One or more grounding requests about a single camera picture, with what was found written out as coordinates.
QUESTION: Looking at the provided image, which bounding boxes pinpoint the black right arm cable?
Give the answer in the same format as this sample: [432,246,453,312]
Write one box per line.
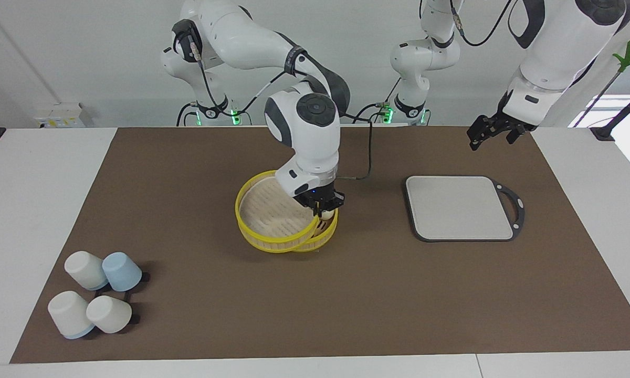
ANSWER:
[188,42,374,182]

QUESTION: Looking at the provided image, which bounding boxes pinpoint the black base cable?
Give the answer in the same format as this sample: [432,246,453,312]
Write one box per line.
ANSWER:
[352,79,402,124]
[176,102,200,127]

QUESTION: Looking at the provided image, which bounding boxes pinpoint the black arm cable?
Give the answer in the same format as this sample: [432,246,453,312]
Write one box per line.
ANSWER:
[450,0,513,47]
[188,42,374,182]

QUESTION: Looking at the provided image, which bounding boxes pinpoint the light blue cup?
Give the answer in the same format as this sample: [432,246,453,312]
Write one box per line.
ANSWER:
[102,252,143,292]

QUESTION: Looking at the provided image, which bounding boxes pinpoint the black cup rack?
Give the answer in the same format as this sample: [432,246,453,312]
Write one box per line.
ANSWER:
[92,270,151,326]

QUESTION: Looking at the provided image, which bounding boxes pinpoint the grey cutting board dark rim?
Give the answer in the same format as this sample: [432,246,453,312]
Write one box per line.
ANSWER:
[403,175,526,243]

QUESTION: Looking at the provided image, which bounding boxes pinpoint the white cup blue rim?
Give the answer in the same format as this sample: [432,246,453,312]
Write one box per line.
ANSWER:
[47,290,96,340]

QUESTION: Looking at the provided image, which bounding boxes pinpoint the green tipped thin pole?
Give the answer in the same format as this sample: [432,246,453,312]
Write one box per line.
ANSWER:
[572,38,630,128]

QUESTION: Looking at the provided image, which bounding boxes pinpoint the brown table mat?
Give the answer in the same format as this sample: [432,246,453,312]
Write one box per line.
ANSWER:
[9,126,630,364]

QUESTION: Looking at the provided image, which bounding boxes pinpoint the black stand pole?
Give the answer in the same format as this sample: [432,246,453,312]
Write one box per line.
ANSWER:
[591,84,630,142]

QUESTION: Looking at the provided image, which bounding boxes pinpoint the yellow bamboo steamer tier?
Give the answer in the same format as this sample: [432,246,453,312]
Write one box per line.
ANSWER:
[235,170,321,254]
[293,208,339,253]

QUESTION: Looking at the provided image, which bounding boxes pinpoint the white electrical box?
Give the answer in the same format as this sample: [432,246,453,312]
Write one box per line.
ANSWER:
[33,102,93,129]

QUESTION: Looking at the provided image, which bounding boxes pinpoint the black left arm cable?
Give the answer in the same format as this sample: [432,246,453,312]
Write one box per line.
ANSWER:
[450,0,513,47]

